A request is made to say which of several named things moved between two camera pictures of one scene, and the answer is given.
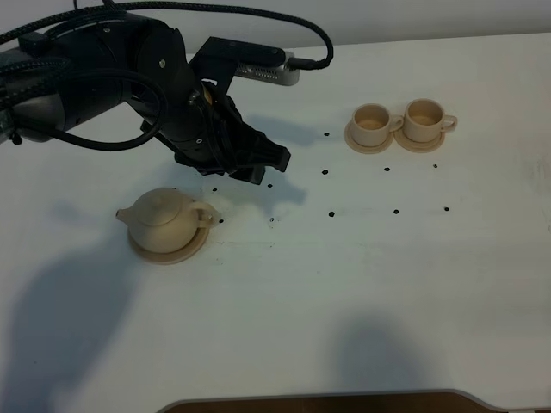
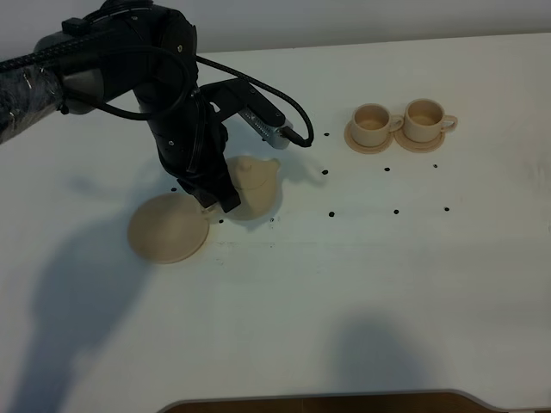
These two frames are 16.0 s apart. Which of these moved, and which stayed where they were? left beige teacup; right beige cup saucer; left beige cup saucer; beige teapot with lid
Moved: beige teapot with lid
Stayed: right beige cup saucer; left beige teacup; left beige cup saucer
